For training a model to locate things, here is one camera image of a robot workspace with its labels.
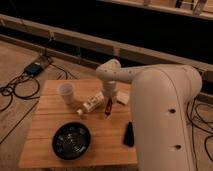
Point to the black power adapter box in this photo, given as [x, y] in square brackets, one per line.
[33, 69]

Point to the white plastic bottle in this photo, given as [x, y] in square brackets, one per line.
[91, 104]

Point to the wooden table board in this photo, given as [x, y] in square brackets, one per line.
[107, 133]

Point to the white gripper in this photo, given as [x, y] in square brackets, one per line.
[109, 89]

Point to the translucent plastic cup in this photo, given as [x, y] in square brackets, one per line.
[66, 91]

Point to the black bowl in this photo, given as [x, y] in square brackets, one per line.
[71, 141]

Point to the black rectangular block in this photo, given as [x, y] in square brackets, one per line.
[129, 135]

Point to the white sponge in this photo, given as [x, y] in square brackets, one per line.
[122, 98]

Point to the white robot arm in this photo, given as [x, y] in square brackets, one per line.
[158, 95]

